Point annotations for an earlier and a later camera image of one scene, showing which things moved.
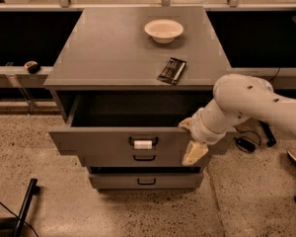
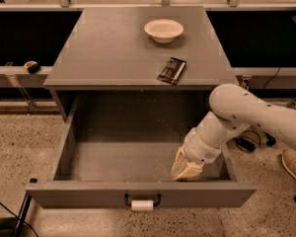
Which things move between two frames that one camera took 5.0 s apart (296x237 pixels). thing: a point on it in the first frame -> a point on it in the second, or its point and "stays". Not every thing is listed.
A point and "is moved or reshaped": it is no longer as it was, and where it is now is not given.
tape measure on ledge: [33, 66] stays
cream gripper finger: [185, 123] -> [179, 164]
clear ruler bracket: [27, 96] stays
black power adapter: [246, 144] stays
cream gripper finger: [193, 152] -> [191, 170]
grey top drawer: [123, 123] is moved or reshaped
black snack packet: [173, 71] stays
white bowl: [164, 31] stays
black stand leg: [271, 137] stays
